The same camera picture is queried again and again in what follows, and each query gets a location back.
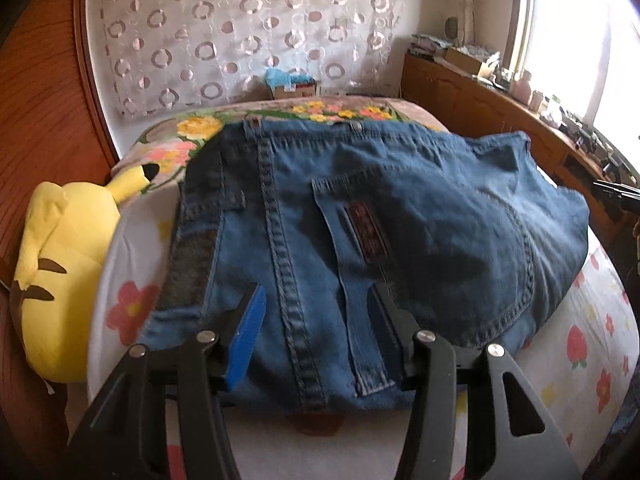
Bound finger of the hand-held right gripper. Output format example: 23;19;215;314
592;178;640;211

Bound yellow plush toy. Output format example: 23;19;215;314
10;162;161;385

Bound blue denim pants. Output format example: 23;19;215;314
142;119;590;413

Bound circle-patterned lace cover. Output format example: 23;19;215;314
85;0;423;120

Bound brown cardboard box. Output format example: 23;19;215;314
444;47;493;77

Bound floral bedsheet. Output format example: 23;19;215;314
85;95;636;480

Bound pile of black tools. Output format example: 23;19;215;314
562;112;636;181

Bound wooden headboard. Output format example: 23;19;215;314
0;0;123;480

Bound pink ceramic jar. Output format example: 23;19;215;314
510;72;534;102

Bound wooden cabinet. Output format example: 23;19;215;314
400;52;640;246

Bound window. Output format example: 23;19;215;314
505;0;640;148

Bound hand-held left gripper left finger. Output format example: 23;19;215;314
65;282;268;480

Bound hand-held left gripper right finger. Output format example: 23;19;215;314
366;281;583;480

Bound light blue cloth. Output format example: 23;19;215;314
265;67;312;89

